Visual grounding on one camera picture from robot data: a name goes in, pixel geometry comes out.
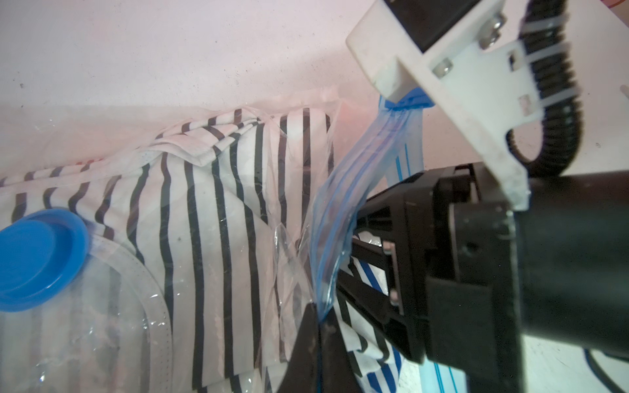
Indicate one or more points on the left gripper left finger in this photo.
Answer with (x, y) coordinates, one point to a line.
(303, 374)

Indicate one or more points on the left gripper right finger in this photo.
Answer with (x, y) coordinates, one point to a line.
(335, 369)

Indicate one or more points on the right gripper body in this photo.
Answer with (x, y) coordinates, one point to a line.
(449, 255)

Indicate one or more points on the black white striped tank top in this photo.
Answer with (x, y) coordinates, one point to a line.
(173, 267)

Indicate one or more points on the clear vacuum bag blue zipper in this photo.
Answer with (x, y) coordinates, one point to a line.
(388, 147)

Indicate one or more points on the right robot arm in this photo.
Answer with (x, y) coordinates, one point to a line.
(572, 241)

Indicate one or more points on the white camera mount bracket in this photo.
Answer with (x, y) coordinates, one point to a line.
(484, 93)

